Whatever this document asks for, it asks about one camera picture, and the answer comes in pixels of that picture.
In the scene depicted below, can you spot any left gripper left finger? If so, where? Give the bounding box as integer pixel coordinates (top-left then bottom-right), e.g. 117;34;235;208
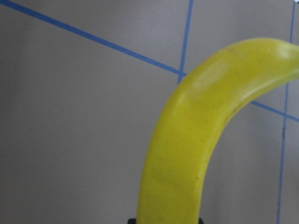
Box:
128;218;136;224

